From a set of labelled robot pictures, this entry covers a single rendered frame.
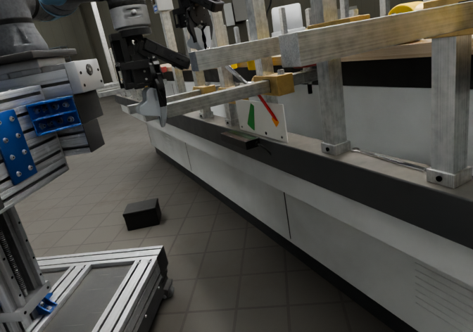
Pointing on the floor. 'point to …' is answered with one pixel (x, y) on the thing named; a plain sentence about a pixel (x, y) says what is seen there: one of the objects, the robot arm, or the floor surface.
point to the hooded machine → (295, 23)
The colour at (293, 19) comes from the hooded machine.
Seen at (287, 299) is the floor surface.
